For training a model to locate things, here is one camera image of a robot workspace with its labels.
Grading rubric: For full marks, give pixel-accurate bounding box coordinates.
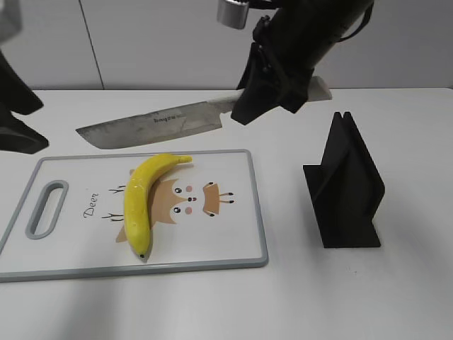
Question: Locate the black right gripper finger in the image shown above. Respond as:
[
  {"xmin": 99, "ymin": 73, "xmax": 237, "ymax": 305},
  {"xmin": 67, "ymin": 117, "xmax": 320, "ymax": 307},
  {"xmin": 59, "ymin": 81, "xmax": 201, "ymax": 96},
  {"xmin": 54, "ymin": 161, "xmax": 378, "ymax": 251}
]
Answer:
[
  {"xmin": 279, "ymin": 76, "xmax": 311, "ymax": 113},
  {"xmin": 231, "ymin": 79, "xmax": 280, "ymax": 125}
]

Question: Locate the white handled kitchen knife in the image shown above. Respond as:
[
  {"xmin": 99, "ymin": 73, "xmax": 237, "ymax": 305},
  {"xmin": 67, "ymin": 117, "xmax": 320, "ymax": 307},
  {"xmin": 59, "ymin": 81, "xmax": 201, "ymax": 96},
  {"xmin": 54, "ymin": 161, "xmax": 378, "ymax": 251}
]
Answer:
[{"xmin": 75, "ymin": 76, "xmax": 333, "ymax": 150}]

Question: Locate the white deer cutting board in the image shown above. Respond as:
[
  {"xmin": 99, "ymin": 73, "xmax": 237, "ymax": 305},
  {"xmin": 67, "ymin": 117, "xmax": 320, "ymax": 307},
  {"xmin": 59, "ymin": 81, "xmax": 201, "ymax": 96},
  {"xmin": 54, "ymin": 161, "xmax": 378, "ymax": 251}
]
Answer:
[{"xmin": 1, "ymin": 149, "xmax": 268, "ymax": 282}]

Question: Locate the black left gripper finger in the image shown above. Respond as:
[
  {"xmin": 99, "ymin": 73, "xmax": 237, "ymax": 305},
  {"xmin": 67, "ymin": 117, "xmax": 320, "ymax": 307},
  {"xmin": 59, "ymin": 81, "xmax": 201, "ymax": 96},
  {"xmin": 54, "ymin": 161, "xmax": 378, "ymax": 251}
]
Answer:
[{"xmin": 1, "ymin": 53, "xmax": 49, "ymax": 154}]

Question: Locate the yellow plastic banana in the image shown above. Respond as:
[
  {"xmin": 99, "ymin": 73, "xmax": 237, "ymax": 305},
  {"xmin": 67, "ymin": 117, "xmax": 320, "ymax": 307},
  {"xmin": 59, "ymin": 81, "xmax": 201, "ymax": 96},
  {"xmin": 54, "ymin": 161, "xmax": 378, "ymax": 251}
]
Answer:
[{"xmin": 123, "ymin": 153, "xmax": 193, "ymax": 261}]

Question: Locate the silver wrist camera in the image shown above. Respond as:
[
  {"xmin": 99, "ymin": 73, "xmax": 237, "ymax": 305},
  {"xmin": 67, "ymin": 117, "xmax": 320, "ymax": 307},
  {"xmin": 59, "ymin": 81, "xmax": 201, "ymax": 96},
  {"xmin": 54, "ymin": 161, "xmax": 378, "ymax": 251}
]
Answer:
[{"xmin": 217, "ymin": 0, "xmax": 249, "ymax": 30}]

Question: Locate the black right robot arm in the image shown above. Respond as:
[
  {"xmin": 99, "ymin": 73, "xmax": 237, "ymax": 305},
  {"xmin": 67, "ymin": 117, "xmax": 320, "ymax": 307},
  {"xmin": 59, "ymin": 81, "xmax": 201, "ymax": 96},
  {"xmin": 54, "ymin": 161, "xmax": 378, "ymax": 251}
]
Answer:
[{"xmin": 231, "ymin": 0, "xmax": 374, "ymax": 125}]

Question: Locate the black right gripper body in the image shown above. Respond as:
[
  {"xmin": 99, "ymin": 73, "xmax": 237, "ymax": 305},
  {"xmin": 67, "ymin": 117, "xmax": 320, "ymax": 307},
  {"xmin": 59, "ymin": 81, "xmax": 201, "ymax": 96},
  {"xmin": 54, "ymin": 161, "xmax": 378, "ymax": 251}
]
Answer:
[{"xmin": 236, "ymin": 16, "xmax": 314, "ymax": 96}]

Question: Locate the black knife stand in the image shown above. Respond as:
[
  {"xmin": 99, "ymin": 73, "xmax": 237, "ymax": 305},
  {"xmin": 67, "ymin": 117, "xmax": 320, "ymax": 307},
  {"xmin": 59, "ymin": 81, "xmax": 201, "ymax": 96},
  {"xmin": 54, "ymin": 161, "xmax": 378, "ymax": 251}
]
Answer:
[{"xmin": 303, "ymin": 111, "xmax": 385, "ymax": 248}]

